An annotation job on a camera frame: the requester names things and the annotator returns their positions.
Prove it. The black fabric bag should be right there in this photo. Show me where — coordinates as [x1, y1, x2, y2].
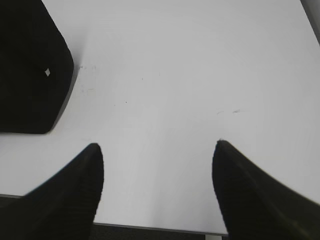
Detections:
[0, 0, 74, 134]

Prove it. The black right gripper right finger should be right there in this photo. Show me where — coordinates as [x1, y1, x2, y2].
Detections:
[212, 140, 320, 240]

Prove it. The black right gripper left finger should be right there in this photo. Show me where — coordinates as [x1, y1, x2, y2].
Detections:
[0, 143, 104, 240]

